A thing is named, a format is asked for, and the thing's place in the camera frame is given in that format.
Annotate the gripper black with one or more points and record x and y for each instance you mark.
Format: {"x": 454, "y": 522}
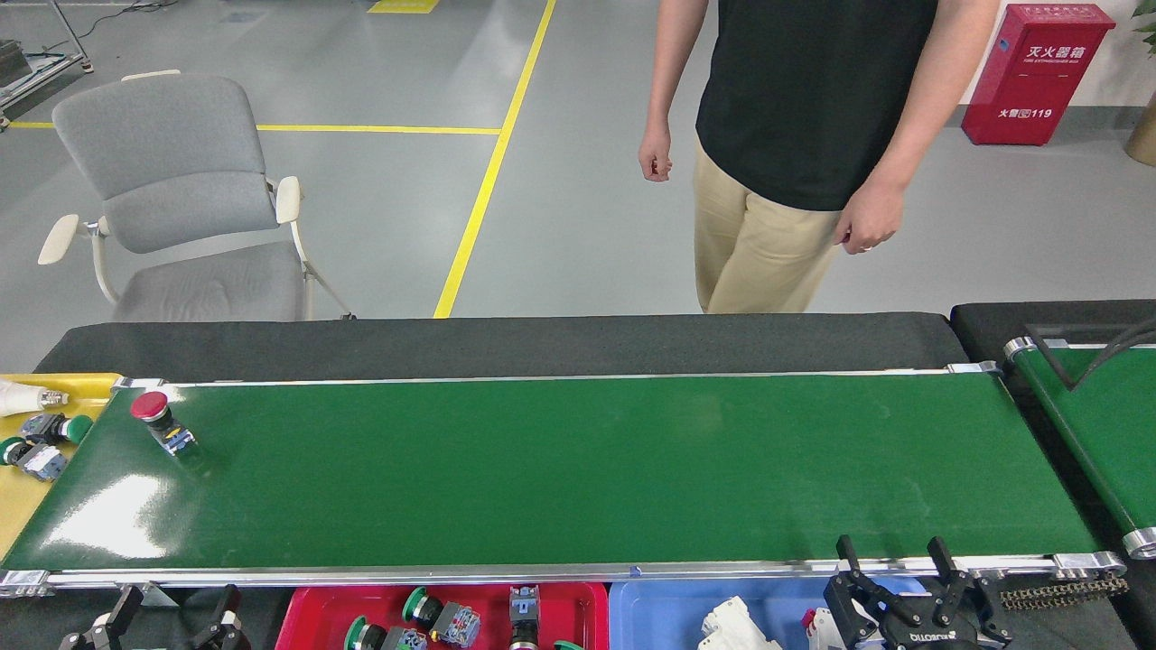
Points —
{"x": 926, "y": 641}

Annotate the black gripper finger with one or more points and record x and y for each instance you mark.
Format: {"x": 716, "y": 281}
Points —
{"x": 221, "y": 632}
{"x": 99, "y": 636}

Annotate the white circuit breaker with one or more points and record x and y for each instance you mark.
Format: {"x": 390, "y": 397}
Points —
{"x": 736, "y": 623}
{"x": 815, "y": 632}

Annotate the red mushroom push button switch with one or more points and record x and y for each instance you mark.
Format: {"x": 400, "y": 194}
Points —
{"x": 524, "y": 614}
{"x": 149, "y": 406}

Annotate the person's left forearm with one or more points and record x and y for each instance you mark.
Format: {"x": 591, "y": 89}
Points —
{"x": 921, "y": 135}

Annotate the person's right forearm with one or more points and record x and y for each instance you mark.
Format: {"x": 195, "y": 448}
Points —
{"x": 670, "y": 81}

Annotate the yellow plastic tray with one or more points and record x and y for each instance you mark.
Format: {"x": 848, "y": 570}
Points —
{"x": 18, "y": 515}

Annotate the short green conveyor belt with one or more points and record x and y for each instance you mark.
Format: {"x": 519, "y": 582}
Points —
{"x": 1111, "y": 433}

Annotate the person's left hand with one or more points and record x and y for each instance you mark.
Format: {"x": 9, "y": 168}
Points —
{"x": 871, "y": 217}

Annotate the person's right hand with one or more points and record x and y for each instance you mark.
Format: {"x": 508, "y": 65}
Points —
{"x": 656, "y": 155}

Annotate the red plastic bin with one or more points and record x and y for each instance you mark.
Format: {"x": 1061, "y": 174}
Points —
{"x": 316, "y": 623}

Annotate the white light bulb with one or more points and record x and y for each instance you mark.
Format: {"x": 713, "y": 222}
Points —
{"x": 18, "y": 397}

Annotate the blue plastic bin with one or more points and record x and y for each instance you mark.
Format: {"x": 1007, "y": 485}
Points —
{"x": 659, "y": 618}

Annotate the grey office chair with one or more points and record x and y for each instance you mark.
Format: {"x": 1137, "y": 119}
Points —
{"x": 163, "y": 144}

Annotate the potted plant tan pot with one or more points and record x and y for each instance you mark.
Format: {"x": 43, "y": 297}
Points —
{"x": 1145, "y": 135}

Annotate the person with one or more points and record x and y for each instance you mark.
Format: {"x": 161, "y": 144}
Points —
{"x": 813, "y": 90}

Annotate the red fire extinguisher box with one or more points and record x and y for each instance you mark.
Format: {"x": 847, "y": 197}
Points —
{"x": 1030, "y": 90}

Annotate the metal wheeled rack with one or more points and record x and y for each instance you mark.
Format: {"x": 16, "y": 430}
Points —
{"x": 45, "y": 79}

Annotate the dark grey box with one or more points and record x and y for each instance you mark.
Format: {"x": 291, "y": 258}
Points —
{"x": 11, "y": 63}

